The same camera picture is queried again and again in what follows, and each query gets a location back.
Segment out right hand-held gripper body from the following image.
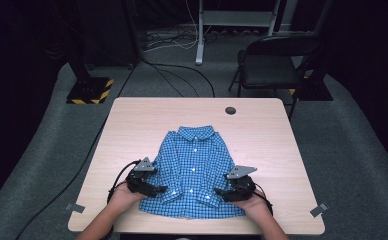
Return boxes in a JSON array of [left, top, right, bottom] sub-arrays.
[[226, 165, 258, 202]]

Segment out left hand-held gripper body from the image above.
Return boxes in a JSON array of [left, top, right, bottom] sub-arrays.
[[125, 157, 156, 196]]

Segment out blue checked shirt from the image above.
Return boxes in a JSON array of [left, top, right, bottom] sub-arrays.
[[138, 125, 246, 220]]

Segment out person's right hand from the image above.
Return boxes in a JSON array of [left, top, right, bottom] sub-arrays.
[[231, 193, 273, 221]]

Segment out person's left hand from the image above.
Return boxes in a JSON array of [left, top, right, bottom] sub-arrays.
[[107, 182, 148, 213]]

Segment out grey tape piece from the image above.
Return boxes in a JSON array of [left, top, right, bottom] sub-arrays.
[[309, 202, 330, 218], [65, 203, 86, 214]]

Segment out black stand with striped base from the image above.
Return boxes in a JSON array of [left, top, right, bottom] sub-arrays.
[[65, 49, 115, 105]]

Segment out black folding chair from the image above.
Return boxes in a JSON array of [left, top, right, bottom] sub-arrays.
[[227, 34, 323, 121]]

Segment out dark equipment cart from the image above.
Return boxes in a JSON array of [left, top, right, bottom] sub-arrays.
[[81, 0, 140, 69]]

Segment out white metal stand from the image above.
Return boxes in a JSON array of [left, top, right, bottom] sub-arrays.
[[195, 0, 281, 66]]

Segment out long power strip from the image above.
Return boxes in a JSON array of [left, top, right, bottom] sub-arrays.
[[208, 29, 273, 37]]

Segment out left hand-held gripper black cable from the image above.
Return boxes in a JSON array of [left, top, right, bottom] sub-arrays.
[[106, 159, 141, 204]]

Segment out hand-held gripper black cable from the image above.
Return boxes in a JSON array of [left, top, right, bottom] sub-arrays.
[[253, 186, 275, 216], [106, 159, 141, 204]]

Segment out right hand-held gripper black cable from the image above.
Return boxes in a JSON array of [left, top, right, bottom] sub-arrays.
[[253, 186, 275, 216]]

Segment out long black floor cable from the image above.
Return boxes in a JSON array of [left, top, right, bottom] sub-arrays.
[[15, 63, 140, 240]]

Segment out black looping floor cables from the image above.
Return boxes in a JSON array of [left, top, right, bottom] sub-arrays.
[[141, 59, 216, 98]]

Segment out bundle of white floor cables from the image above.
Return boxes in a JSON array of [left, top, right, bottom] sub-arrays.
[[143, 29, 216, 53]]

